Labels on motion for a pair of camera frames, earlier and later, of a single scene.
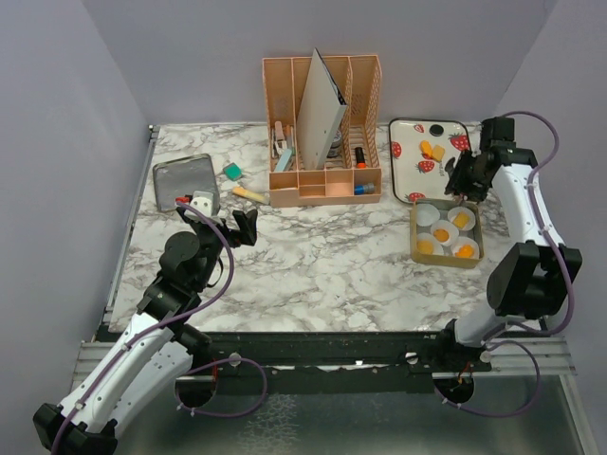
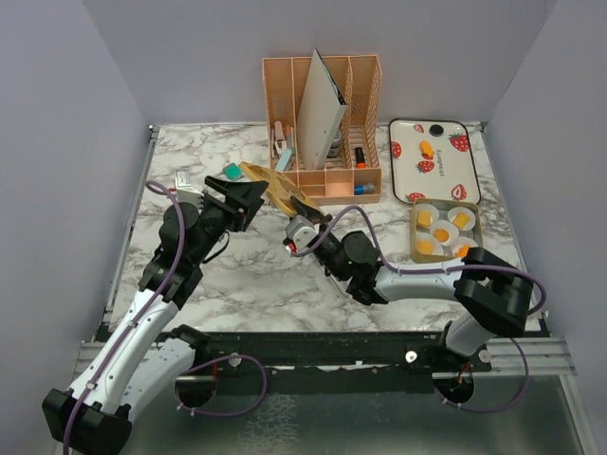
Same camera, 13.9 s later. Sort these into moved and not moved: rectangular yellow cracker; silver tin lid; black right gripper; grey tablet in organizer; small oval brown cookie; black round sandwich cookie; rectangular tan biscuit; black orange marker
Moved: rectangular tan biscuit; silver tin lid; black right gripper
Not moved: grey tablet in organizer; rectangular yellow cracker; black orange marker; black round sandwich cookie; small oval brown cookie
